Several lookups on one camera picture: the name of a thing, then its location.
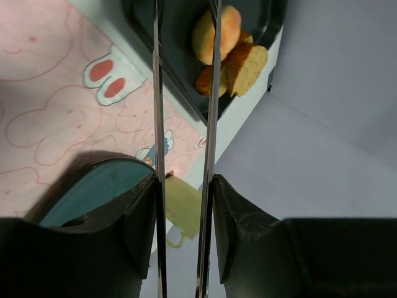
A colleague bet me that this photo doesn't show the dark teal square plate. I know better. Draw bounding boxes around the dark teal square plate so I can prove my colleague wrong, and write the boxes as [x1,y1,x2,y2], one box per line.
[32,156,154,227]

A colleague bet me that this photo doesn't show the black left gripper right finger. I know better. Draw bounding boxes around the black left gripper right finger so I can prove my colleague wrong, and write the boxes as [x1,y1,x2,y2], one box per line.
[213,174,396,297]

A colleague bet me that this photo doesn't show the pink bunny placemat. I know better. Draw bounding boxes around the pink bunny placemat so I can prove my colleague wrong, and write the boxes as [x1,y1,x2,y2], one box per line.
[0,0,207,215]

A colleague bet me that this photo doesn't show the pale yellow mug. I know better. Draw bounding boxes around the pale yellow mug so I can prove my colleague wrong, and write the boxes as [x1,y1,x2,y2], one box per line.
[165,175,202,249]

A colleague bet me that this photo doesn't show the silver metal tongs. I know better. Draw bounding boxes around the silver metal tongs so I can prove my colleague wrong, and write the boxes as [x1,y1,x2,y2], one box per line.
[153,1,222,297]

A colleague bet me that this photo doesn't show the small round orange bun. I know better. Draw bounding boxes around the small round orange bun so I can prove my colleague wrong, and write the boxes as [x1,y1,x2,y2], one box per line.
[192,5,242,65]

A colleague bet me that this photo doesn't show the yellow bread slice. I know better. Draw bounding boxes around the yellow bread slice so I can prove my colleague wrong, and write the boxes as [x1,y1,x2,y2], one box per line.
[226,42,269,97]

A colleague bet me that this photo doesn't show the black baking tray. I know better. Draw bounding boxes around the black baking tray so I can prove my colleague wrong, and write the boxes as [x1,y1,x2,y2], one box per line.
[122,0,288,127]

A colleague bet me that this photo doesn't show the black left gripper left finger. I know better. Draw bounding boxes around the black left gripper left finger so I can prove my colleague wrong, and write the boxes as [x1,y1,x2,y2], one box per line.
[1,174,156,297]

